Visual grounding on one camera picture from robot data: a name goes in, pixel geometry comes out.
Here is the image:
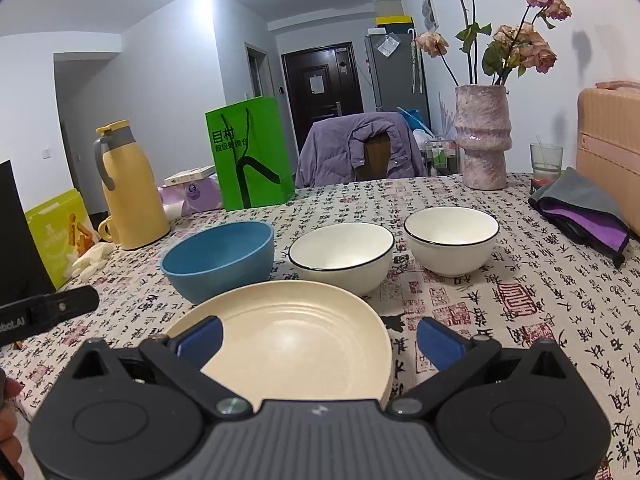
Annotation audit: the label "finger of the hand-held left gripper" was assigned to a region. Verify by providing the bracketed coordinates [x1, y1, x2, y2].
[31, 284, 101, 331]

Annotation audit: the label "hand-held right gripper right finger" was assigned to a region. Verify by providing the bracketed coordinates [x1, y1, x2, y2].
[388, 316, 572, 420]

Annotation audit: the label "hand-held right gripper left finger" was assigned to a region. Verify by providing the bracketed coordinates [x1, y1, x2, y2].
[71, 315, 254, 419]

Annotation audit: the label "blue bowl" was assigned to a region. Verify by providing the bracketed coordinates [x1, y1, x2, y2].
[160, 221, 276, 305]

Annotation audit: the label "white bowl with black rim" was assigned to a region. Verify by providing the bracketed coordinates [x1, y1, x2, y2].
[288, 221, 396, 297]
[403, 206, 500, 277]

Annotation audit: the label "large ribbed cream plate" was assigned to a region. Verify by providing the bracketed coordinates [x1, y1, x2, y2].
[164, 280, 393, 408]

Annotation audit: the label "person's left hand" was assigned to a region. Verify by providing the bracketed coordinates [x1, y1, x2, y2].
[0, 368, 25, 480]

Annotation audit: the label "white rubber glove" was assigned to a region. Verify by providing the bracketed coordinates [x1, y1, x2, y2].
[64, 242, 117, 281]

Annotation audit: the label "lime green snack bag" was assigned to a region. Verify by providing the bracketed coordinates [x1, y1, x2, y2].
[25, 188, 98, 291]

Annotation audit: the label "yellow mug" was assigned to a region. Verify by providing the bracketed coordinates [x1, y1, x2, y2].
[97, 215, 121, 246]

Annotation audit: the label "black paper bag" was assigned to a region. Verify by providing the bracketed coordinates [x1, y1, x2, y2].
[0, 160, 57, 301]

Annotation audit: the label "printed tablecloth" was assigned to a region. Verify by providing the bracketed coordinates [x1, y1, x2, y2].
[0, 172, 640, 480]

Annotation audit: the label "yellow thermos jug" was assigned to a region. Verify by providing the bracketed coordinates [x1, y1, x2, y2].
[94, 120, 172, 251]

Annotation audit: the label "purple tissue pack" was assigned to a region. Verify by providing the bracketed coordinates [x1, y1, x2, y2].
[159, 176, 224, 220]

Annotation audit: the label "green paper bag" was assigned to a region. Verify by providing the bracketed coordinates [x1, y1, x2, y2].
[205, 96, 297, 212]

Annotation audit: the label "white flat box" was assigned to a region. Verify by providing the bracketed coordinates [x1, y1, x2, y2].
[164, 166, 217, 186]

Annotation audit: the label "grey and purple cloth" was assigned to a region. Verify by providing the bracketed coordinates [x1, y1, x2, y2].
[528, 166, 632, 268]

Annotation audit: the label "wooden chair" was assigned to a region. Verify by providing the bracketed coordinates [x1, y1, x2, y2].
[356, 132, 393, 181]

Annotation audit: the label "pink ceramic vase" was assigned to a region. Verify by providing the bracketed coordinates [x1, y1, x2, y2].
[454, 84, 513, 191]

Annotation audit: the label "clear drinking glass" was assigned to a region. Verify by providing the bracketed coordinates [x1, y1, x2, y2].
[530, 142, 564, 186]

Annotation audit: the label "purple jacket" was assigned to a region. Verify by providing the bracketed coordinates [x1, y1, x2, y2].
[296, 112, 428, 188]

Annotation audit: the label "blue plastic bag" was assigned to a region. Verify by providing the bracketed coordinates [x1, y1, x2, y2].
[397, 106, 426, 131]

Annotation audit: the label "pink carry case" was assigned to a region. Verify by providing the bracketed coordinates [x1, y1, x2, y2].
[576, 80, 640, 238]

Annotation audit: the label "dark entrance door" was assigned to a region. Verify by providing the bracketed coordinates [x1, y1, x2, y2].
[281, 42, 365, 151]

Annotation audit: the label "grey refrigerator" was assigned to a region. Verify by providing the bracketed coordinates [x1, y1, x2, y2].
[364, 32, 431, 131]

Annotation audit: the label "grey interior door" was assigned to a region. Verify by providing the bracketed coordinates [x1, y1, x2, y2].
[245, 45, 276, 100]

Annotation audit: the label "folded hanging umbrella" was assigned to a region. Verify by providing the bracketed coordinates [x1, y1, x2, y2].
[407, 30, 425, 93]

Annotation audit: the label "dried pink roses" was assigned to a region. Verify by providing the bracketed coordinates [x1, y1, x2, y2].
[415, 0, 573, 87]

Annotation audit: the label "yellow and black box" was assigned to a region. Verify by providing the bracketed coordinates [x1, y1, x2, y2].
[375, 14, 415, 36]

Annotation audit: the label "wire rack with bottles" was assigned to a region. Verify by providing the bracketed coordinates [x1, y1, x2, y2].
[425, 137, 458, 176]

